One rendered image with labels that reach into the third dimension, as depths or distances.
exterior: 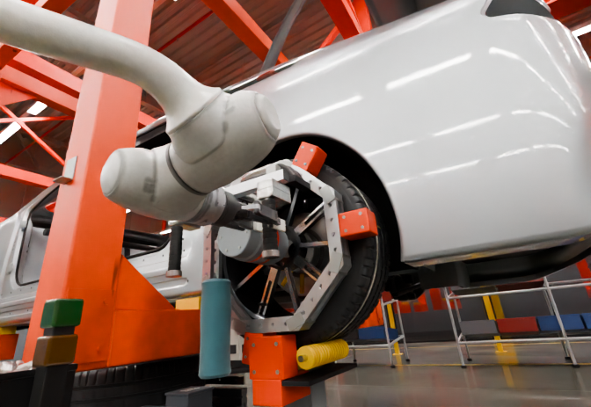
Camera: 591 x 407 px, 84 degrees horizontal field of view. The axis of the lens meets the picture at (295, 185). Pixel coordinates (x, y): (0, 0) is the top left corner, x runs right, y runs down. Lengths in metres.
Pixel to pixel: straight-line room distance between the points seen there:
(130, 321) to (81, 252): 0.27
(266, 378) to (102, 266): 0.61
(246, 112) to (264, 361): 0.77
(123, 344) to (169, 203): 0.77
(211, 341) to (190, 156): 0.66
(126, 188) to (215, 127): 0.16
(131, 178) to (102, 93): 0.92
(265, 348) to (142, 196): 0.65
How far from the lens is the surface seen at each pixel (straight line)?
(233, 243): 0.97
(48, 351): 0.61
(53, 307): 0.62
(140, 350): 1.30
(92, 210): 1.24
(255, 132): 0.46
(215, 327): 1.03
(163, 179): 0.53
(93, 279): 1.21
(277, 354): 1.03
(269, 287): 1.20
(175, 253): 1.03
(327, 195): 1.00
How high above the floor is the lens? 0.60
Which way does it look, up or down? 23 degrees up
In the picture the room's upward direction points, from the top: 5 degrees counter-clockwise
